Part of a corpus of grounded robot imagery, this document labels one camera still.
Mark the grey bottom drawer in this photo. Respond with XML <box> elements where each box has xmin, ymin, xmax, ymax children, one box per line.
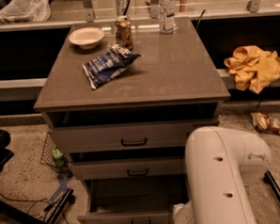
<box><xmin>78</xmin><ymin>175</ymin><xmax>189</xmax><ymax>224</ymax></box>

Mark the grey drawer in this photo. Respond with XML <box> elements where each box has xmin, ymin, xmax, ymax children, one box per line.
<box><xmin>70</xmin><ymin>156</ymin><xmax>185</xmax><ymax>180</ymax></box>
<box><xmin>50</xmin><ymin>119</ymin><xmax>219</xmax><ymax>153</ymax></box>
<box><xmin>78</xmin><ymin>175</ymin><xmax>189</xmax><ymax>224</ymax></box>

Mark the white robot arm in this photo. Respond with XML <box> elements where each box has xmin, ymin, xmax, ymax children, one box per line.
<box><xmin>173</xmin><ymin>126</ymin><xmax>272</xmax><ymax>224</ymax></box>

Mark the grey top drawer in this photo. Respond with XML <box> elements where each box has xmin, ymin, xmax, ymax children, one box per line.
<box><xmin>50</xmin><ymin>119</ymin><xmax>219</xmax><ymax>153</ymax></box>

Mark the grey drawer cabinet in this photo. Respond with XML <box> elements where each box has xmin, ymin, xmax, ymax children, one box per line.
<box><xmin>28</xmin><ymin>14</ymin><xmax>237</xmax><ymax>206</ymax></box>

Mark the grey middle drawer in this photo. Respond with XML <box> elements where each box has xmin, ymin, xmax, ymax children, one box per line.
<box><xmin>70</xmin><ymin>156</ymin><xmax>185</xmax><ymax>180</ymax></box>

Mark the blue chip bag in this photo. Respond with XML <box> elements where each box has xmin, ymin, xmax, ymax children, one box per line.
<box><xmin>82</xmin><ymin>44</ymin><xmax>141</xmax><ymax>90</ymax></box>

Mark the brown soda can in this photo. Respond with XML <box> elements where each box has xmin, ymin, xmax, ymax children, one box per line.
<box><xmin>115</xmin><ymin>16</ymin><xmax>132</xmax><ymax>50</ymax></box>

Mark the white paper bowl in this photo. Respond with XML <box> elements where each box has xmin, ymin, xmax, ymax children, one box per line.
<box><xmin>69</xmin><ymin>27</ymin><xmax>105</xmax><ymax>50</ymax></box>

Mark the green object in basket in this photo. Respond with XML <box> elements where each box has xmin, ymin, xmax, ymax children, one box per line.
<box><xmin>52</xmin><ymin>148</ymin><xmax>65</xmax><ymax>168</ymax></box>

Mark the blue tape on floor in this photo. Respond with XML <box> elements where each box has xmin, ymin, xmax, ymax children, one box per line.
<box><xmin>49</xmin><ymin>173</ymin><xmax>71</xmax><ymax>203</ymax></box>

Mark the white labelled plastic bottle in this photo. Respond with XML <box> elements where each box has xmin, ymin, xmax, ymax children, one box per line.
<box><xmin>159</xmin><ymin>0</ymin><xmax>177</xmax><ymax>34</ymax></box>

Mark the brown snack wrapper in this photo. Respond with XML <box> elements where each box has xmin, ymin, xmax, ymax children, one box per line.
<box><xmin>250</xmin><ymin>112</ymin><xmax>280</xmax><ymax>135</ymax></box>

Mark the yellow crumpled cloth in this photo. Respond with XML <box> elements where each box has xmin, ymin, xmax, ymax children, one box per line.
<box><xmin>224</xmin><ymin>45</ymin><xmax>280</xmax><ymax>94</ymax></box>

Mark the white plastic bag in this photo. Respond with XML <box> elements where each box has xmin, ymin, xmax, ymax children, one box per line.
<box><xmin>0</xmin><ymin>0</ymin><xmax>51</xmax><ymax>24</ymax></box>

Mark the black stand leg left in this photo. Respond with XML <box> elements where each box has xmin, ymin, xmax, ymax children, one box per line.
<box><xmin>0</xmin><ymin>188</ymin><xmax>73</xmax><ymax>224</ymax></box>

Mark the black wire basket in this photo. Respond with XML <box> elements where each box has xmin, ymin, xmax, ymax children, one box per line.
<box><xmin>39</xmin><ymin>134</ymin><xmax>69</xmax><ymax>174</ymax></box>

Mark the black cable on floor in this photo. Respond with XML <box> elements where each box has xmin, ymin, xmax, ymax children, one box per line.
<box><xmin>0</xmin><ymin>183</ymin><xmax>75</xmax><ymax>224</ymax></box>

